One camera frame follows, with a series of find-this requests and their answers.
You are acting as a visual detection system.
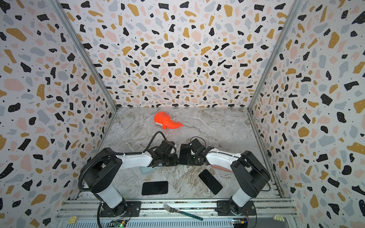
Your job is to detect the black phone case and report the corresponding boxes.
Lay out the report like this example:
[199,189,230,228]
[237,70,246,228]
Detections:
[179,144,192,165]

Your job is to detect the pink phone case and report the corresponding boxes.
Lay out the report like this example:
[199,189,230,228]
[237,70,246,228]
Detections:
[210,164,233,173]

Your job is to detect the metal fork green handle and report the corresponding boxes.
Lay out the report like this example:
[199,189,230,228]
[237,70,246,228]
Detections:
[163,204,203,221]

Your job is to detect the black smartphone front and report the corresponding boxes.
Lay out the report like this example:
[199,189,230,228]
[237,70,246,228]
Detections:
[142,181,169,196]

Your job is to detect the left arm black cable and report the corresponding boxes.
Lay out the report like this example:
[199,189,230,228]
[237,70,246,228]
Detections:
[142,131,167,154]

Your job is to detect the red whale toy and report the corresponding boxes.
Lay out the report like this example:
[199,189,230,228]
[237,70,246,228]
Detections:
[154,111,183,129]

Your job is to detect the light blue phone case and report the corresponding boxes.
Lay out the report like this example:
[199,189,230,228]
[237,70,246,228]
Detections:
[140,167,156,174]

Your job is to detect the white striped round object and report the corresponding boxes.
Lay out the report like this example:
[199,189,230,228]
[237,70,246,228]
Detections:
[273,214,285,222]

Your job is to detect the black smartphone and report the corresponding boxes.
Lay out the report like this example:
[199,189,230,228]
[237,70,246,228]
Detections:
[199,170,222,195]
[142,181,169,196]

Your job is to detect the black smartphone right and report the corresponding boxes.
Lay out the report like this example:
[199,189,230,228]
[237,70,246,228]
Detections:
[199,170,222,195]

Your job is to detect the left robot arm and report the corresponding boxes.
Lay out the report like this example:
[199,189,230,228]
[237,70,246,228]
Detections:
[78,140,178,217]

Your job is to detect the green circuit board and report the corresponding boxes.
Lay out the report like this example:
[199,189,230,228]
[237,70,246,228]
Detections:
[108,220,127,228]

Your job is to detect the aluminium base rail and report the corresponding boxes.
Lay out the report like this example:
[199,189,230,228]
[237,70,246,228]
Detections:
[56,198,301,228]

